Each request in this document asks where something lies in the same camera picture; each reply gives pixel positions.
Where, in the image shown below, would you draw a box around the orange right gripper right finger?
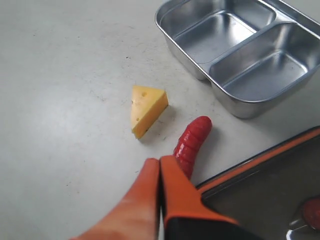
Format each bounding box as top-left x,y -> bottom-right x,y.
160,155 -> 261,240

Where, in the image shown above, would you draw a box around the dark transparent lunch box lid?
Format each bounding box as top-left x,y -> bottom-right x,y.
197,126 -> 320,240

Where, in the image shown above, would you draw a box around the stainless steel lunch box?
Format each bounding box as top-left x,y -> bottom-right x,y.
155,0 -> 320,119

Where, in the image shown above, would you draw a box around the yellow toy cheese wedge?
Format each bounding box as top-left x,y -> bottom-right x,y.
130,85 -> 169,139

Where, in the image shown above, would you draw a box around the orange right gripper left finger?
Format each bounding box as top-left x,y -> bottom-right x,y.
73,158 -> 160,240

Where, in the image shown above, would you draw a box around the red toy sausage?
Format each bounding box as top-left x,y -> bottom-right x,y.
173,116 -> 213,180

